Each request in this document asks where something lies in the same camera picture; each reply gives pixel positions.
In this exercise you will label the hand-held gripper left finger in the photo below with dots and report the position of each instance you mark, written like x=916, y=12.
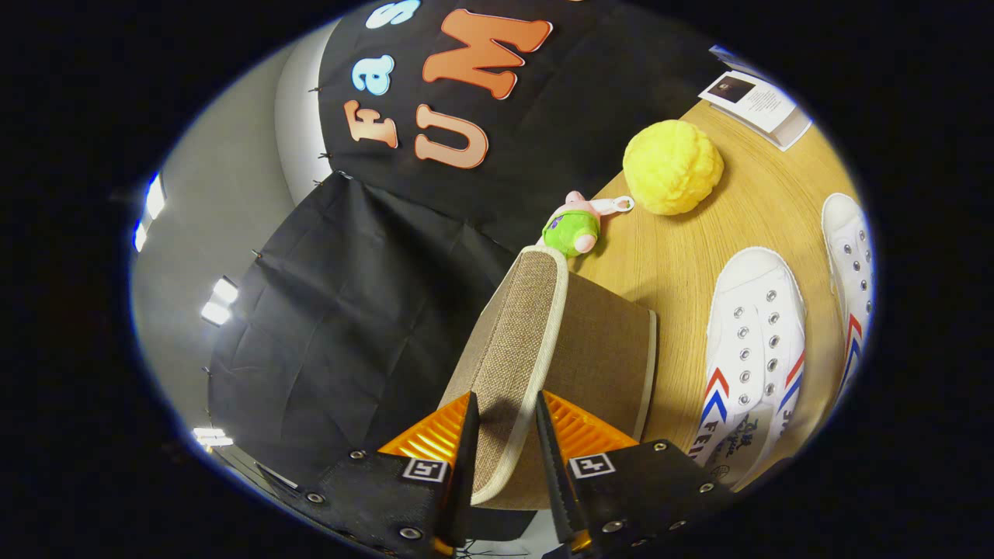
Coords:
x=466, y=466

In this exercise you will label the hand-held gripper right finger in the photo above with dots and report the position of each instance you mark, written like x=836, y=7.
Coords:
x=553, y=481

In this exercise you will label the beige fabric storage box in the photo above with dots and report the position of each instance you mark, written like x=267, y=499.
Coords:
x=606, y=349

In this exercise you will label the white striped canvas shoe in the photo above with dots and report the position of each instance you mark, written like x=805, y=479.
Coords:
x=842, y=233
x=749, y=310

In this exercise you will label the black backdrop cloth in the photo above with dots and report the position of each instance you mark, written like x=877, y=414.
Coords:
x=349, y=310

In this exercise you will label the green pink plush toy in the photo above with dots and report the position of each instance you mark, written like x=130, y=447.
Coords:
x=571, y=231

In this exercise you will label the narrow ceiling light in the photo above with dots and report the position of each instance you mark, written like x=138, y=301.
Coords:
x=211, y=437

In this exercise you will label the small ceiling light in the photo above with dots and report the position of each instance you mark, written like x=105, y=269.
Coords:
x=221, y=299

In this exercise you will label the yellow plush ball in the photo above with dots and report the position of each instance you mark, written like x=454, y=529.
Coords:
x=672, y=167

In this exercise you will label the large ceiling light panel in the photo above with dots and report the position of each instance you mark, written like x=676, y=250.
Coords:
x=154, y=198

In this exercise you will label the white book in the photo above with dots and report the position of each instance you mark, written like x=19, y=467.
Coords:
x=753, y=101

